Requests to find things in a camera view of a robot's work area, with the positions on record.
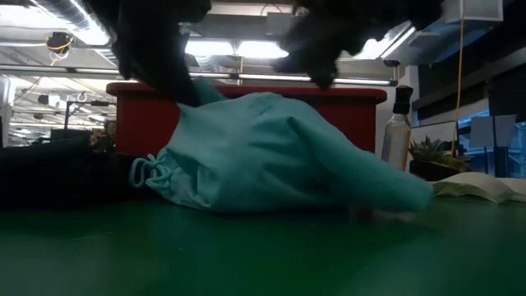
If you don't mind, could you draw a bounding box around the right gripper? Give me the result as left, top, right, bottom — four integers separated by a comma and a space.
275, 0, 445, 90

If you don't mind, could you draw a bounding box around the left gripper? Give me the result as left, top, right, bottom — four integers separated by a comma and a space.
84, 0, 213, 109

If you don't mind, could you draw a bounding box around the light blue garment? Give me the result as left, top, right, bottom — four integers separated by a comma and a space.
129, 79, 436, 214

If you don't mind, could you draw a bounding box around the black garment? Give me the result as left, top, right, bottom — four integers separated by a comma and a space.
0, 137, 165, 206

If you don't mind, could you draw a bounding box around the red plastic laundry bin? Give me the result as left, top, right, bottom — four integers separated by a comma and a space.
105, 81, 388, 158

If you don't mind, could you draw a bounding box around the person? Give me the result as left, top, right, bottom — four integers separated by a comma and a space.
89, 119, 118, 154

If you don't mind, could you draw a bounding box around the clear spray bottle black top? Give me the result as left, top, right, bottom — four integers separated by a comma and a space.
381, 85, 413, 172

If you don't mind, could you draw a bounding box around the black monitor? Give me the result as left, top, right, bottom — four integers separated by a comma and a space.
49, 128, 92, 143

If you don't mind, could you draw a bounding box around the small potted succulent plant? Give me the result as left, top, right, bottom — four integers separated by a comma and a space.
408, 136, 472, 182

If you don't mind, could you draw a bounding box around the pale rectangular panel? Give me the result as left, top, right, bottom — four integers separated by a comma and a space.
469, 114, 518, 148

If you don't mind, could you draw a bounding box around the white canvas tote bag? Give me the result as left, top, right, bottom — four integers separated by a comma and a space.
429, 171, 526, 205

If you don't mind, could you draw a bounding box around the silver ventilation duct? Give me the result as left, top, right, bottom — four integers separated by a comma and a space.
28, 0, 124, 67

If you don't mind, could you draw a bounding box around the black ceiling cable reel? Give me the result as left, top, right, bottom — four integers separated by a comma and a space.
45, 31, 76, 55

